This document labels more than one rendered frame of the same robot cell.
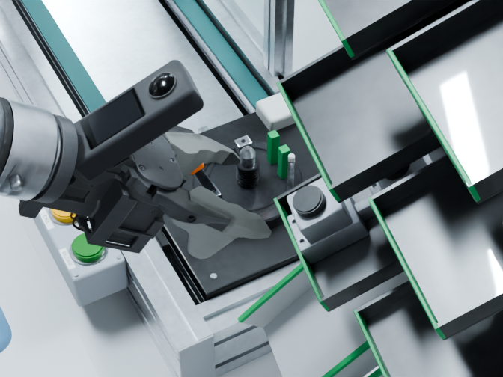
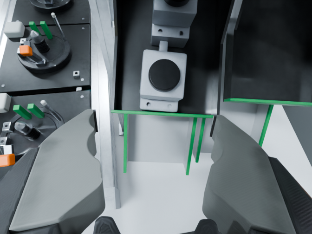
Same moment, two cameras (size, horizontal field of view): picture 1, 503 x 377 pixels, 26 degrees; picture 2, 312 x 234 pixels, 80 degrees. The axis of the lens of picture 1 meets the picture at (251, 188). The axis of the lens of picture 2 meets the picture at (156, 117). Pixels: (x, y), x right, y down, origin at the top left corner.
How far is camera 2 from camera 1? 0.88 m
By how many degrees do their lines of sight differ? 42
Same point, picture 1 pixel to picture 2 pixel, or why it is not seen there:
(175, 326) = not seen: hidden behind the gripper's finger
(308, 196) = (163, 72)
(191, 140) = (58, 159)
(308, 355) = (159, 146)
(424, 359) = (271, 78)
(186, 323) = not seen: hidden behind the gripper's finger
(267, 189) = (45, 126)
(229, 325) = (112, 176)
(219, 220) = (288, 175)
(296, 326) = (140, 145)
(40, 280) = not seen: outside the picture
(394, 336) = (246, 87)
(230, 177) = (25, 142)
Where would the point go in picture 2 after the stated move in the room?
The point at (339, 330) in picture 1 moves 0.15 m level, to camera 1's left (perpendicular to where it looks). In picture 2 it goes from (161, 125) to (133, 200)
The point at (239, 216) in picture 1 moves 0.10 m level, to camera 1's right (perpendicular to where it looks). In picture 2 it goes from (246, 139) to (264, 20)
